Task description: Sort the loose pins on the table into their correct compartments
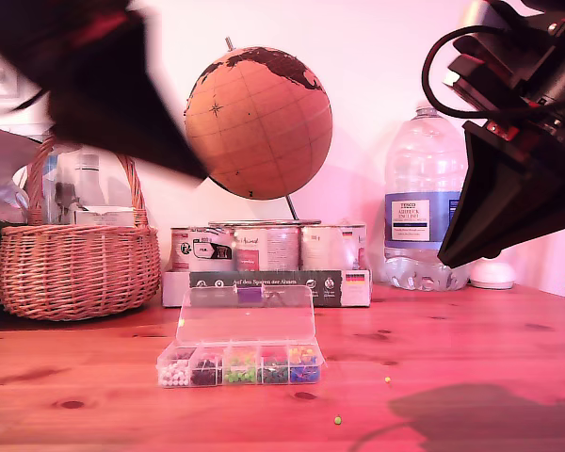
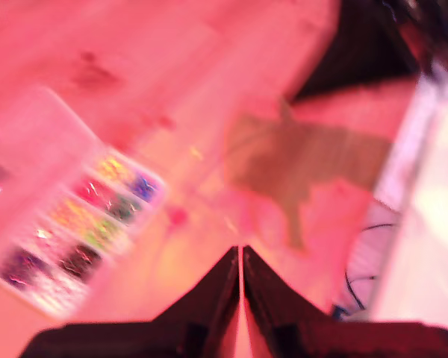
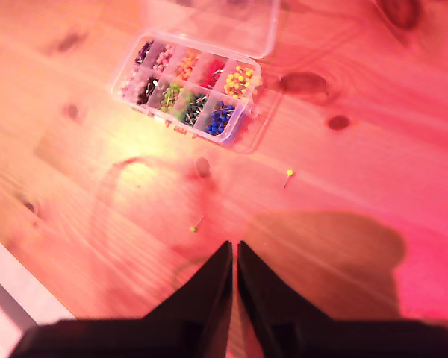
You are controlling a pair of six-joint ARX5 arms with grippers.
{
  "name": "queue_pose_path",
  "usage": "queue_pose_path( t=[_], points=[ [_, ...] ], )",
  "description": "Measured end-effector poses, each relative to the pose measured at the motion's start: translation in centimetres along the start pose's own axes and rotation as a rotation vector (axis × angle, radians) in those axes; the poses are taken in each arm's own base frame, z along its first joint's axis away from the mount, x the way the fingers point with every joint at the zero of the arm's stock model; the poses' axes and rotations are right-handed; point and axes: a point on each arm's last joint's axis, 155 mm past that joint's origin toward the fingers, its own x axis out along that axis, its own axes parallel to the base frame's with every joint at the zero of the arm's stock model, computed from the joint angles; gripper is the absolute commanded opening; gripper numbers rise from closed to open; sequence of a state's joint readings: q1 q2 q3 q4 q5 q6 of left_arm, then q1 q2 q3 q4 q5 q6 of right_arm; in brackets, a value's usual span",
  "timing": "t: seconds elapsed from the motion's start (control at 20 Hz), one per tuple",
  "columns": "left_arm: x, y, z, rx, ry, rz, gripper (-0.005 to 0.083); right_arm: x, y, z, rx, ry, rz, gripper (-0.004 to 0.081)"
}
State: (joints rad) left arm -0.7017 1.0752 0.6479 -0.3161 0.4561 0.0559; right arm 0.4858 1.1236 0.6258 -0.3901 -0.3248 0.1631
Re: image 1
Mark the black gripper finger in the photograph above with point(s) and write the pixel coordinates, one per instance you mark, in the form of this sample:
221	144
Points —
508	207
122	117

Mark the green-headed pin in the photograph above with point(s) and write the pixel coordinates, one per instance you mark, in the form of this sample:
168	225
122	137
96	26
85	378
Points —
337	420

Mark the white bottle silver cap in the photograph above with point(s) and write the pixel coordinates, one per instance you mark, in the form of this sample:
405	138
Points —
88	188

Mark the clear plastic packaging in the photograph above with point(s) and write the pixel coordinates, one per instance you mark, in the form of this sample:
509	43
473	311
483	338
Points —
63	169

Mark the large clear water bottle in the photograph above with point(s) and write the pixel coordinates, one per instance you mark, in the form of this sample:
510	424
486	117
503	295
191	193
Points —
414	212

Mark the small white carton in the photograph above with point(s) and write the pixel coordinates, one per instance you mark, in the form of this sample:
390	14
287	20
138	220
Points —
103	216

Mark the silver foil bag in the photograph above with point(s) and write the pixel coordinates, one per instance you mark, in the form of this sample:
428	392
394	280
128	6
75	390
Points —
0	160

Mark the cork globe on metal stand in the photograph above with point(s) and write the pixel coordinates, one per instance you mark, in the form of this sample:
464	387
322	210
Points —
263	127

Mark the white can black label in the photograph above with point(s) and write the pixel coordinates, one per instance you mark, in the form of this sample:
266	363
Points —
200	249

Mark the cardboard can tray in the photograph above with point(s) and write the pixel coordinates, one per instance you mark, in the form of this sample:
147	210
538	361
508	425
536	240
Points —
353	287

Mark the white can grey label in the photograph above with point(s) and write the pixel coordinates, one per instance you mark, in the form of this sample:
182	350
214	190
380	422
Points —
325	247

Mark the white can pink label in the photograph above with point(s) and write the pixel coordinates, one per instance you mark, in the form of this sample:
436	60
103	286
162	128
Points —
263	247

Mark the clear plastic pin organizer box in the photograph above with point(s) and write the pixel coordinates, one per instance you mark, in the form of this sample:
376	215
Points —
245	315

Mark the small white round camera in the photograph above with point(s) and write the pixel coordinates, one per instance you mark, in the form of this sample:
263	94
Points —
492	275

